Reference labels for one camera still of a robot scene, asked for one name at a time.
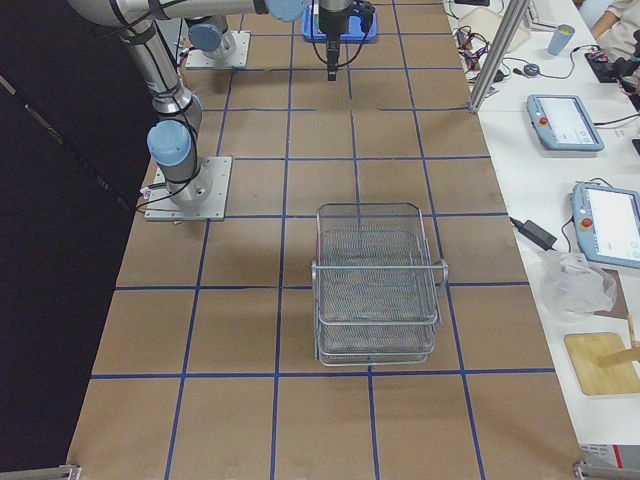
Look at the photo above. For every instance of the light blue cup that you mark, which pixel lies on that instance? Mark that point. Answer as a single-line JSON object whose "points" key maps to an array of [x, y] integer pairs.
{"points": [[561, 36]]}

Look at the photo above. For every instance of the person at desk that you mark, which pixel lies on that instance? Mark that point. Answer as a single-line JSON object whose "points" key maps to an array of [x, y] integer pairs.
{"points": [[614, 30]]}

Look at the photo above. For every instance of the upper blue teach pendant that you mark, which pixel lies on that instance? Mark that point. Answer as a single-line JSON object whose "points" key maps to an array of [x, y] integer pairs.
{"points": [[562, 123]]}

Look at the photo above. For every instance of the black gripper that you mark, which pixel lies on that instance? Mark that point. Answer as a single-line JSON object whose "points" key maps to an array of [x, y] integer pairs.
{"points": [[331, 22]]}

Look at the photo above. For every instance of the aluminium frame post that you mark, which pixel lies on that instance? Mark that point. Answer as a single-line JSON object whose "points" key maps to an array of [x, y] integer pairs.
{"points": [[505, 33]]}

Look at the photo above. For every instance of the black power adapter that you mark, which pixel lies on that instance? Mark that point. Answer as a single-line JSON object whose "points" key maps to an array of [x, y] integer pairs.
{"points": [[536, 234]]}

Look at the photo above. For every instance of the clear plastic bag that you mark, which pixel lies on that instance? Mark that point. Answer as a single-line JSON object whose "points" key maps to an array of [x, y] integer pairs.
{"points": [[572, 285]]}

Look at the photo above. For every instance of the silver wire mesh shelf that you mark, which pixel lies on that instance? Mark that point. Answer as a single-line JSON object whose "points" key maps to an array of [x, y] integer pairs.
{"points": [[376, 288]]}

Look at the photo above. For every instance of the lower blue teach pendant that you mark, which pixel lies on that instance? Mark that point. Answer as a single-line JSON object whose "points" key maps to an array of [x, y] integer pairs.
{"points": [[606, 223]]}

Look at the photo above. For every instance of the blue teach pendant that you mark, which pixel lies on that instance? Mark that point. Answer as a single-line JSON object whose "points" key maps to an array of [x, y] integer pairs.
{"points": [[562, 123], [606, 223]]}

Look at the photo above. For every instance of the wooden board stand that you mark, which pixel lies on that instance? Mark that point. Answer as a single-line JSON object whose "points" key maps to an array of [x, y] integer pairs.
{"points": [[603, 364]]}

